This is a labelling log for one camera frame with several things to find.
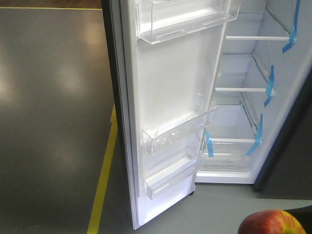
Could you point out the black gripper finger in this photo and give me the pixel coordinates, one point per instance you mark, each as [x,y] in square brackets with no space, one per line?
[304,217]

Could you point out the red yellow apple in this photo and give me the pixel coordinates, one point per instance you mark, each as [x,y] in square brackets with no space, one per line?
[274,221]

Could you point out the grey fridge body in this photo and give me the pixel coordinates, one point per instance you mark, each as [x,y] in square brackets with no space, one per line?
[259,90]

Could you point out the white fridge door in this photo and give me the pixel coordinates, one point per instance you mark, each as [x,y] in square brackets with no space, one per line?
[153,84]

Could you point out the clear middle door bin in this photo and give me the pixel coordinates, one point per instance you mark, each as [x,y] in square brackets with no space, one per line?
[156,138]

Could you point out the clear door bin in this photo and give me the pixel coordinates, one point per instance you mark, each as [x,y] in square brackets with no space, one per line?
[162,20]
[175,168]
[156,138]

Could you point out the clear lower door bin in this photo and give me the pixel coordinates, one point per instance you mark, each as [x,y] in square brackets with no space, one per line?
[175,168]

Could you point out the clear upper door bin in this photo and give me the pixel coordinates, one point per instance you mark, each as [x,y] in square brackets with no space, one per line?
[162,20]

